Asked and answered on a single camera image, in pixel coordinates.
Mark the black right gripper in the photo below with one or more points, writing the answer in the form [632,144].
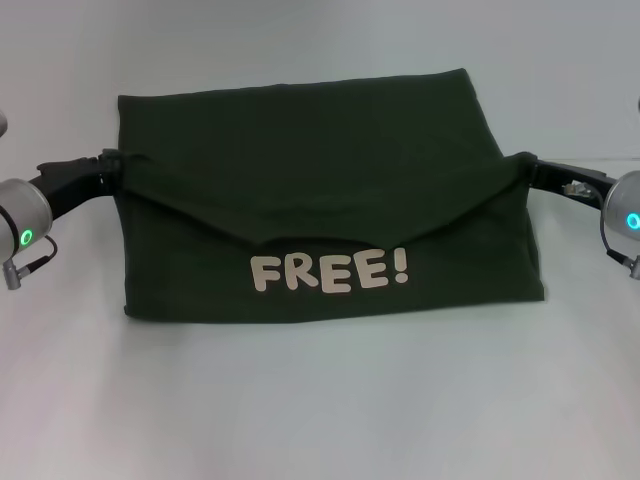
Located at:
[555,177]

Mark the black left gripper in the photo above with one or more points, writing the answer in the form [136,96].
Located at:
[70,182]

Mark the dark green shirt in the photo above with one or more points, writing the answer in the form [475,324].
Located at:
[320,165]

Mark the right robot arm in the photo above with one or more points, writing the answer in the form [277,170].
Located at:
[625,215]

